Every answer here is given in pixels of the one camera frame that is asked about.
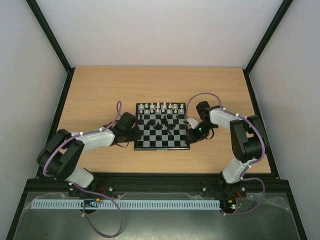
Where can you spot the black grey chess board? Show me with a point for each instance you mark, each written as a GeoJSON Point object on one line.
{"type": "Point", "coordinates": [162, 126]}

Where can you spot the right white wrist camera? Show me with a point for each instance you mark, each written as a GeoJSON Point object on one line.
{"type": "Point", "coordinates": [191, 122]}

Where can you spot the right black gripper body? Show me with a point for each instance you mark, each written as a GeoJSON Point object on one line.
{"type": "Point", "coordinates": [190, 136]}

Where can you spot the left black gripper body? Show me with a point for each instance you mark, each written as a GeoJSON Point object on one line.
{"type": "Point", "coordinates": [132, 137]}

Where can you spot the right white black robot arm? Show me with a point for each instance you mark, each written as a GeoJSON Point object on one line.
{"type": "Point", "coordinates": [247, 137]}

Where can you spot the white slotted cable duct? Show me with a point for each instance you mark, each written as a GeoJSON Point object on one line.
{"type": "Point", "coordinates": [77, 204]}

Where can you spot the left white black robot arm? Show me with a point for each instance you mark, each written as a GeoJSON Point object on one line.
{"type": "Point", "coordinates": [59, 158]}

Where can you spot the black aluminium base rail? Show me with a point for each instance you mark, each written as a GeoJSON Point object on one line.
{"type": "Point", "coordinates": [207, 185]}

